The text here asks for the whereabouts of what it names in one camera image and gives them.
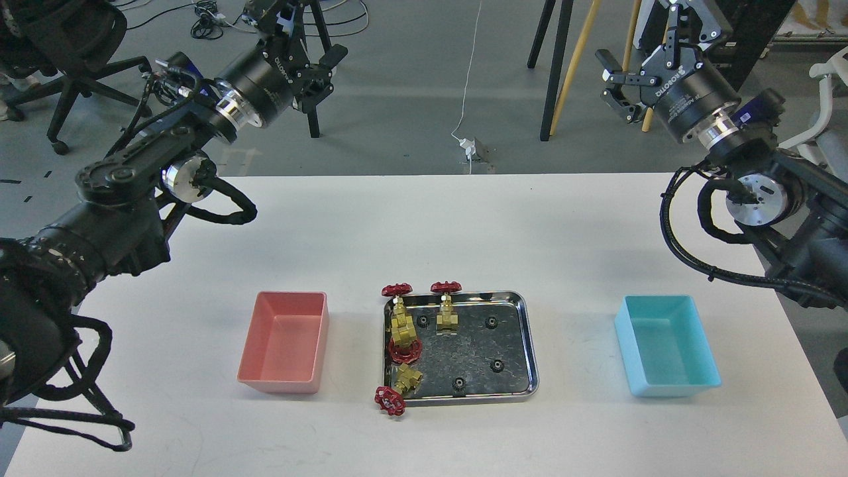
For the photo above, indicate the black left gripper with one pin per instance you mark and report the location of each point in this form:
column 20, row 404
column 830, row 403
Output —
column 262, row 79

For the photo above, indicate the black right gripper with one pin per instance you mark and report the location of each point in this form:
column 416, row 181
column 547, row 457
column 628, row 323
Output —
column 685, row 94

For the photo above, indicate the brass valve red wheel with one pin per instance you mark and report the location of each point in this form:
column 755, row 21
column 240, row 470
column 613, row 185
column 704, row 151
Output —
column 404, row 350

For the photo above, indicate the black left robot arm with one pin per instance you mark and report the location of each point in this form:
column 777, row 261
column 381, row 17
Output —
column 132, row 201

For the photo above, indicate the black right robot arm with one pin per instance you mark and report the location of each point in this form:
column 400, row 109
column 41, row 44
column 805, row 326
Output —
column 791, row 210

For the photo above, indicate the light blue plastic box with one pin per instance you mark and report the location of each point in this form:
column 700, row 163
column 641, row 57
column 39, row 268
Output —
column 665, row 351

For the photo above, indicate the brass valve far left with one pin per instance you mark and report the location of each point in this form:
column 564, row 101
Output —
column 402, row 323

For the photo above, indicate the pink plastic box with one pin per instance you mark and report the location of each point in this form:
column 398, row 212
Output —
column 286, row 342

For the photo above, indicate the brass valve upright middle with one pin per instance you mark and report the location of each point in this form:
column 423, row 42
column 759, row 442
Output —
column 447, row 317

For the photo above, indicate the brass valve bottom left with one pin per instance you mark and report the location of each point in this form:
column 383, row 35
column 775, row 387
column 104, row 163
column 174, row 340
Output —
column 391, row 399

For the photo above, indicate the small black gear bottom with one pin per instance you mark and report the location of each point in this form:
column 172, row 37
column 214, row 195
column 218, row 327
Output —
column 458, row 386

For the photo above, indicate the black tripod stand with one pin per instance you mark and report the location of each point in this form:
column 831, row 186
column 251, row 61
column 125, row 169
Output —
column 323, row 34

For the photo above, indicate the black cabinet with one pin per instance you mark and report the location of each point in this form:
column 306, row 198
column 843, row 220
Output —
column 753, row 24

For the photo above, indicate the black office chair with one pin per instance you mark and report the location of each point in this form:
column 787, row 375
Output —
column 74, row 38

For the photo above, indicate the silver metal tray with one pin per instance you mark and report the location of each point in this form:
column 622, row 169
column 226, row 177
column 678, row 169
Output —
column 468, row 353

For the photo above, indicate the white chair frame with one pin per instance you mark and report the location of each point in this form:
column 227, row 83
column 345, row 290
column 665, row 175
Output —
column 829, row 74

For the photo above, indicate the white charger with cable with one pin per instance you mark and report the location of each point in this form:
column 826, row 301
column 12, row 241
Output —
column 468, row 145

